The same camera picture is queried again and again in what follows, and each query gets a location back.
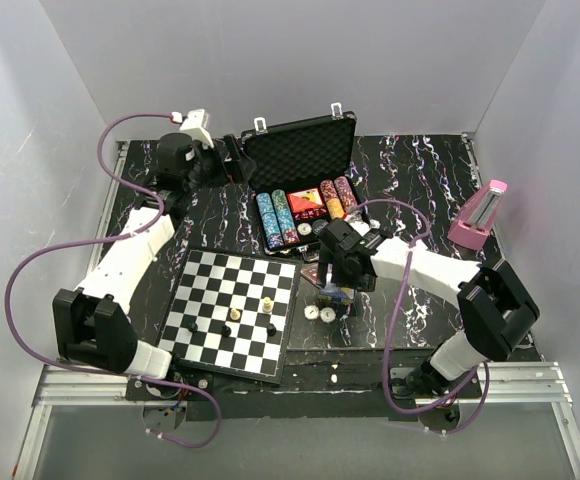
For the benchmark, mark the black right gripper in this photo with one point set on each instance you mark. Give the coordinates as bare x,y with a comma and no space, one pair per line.
363,282

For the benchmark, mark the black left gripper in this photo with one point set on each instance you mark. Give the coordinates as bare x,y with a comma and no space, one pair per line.
241,163

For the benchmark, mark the triangular all-in marker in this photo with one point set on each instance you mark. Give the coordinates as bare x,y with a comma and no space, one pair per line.
315,273

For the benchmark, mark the blue playing card deck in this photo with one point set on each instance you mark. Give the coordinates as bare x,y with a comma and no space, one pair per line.
337,298

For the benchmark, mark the black poker set case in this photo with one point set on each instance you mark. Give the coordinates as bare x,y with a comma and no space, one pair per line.
298,155

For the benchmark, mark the red playing card deck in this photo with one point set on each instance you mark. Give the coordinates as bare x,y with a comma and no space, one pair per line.
305,200

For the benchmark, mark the black white chess board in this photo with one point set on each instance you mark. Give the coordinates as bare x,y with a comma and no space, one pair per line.
213,282

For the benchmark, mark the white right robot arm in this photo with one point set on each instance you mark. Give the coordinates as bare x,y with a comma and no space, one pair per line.
496,309

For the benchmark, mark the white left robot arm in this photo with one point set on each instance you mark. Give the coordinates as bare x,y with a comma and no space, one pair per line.
91,321

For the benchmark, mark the grey dealer button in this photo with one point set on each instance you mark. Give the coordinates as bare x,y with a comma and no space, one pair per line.
319,225

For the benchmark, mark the white single chip in case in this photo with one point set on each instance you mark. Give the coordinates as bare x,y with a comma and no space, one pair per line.
304,229

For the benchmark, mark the white loose poker chip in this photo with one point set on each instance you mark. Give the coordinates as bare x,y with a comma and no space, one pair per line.
311,312
327,315

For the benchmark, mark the red yellow chip column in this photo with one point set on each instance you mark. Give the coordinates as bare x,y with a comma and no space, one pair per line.
331,199

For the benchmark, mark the green blue chip column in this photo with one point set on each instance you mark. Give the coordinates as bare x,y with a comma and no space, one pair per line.
284,217

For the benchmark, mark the purple red chip column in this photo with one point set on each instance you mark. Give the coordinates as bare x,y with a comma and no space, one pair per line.
347,198

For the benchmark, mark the light blue chip column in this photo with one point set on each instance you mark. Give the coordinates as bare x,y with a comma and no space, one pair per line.
270,224

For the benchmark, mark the white chess pawn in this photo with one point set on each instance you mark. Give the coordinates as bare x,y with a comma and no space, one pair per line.
235,314

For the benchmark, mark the pink metronome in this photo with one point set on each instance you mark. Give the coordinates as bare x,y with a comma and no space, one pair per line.
472,225

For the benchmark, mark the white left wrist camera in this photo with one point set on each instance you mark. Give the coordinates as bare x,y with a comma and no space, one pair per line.
195,125

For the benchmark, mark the aluminium rail frame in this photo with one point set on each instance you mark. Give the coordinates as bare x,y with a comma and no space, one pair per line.
326,418

